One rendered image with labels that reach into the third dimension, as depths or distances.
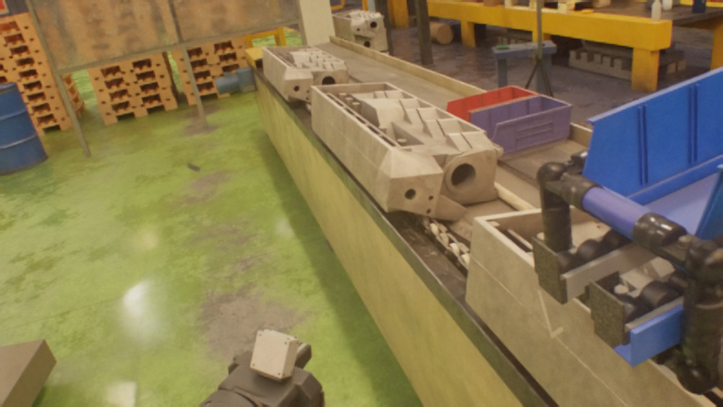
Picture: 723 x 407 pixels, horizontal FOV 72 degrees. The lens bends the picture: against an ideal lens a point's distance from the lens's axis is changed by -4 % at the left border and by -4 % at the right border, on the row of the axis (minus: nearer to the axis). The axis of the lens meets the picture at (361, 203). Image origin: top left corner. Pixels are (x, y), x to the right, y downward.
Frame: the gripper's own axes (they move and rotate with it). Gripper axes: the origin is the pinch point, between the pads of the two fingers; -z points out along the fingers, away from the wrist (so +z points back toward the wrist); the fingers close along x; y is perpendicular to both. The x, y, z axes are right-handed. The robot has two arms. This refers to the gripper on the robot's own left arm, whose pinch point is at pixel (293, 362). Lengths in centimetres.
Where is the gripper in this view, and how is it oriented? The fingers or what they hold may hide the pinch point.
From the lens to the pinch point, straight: 68.1
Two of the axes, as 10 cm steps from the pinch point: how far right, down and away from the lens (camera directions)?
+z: -4.4, 3.5, -8.3
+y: -0.1, -9.2, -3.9
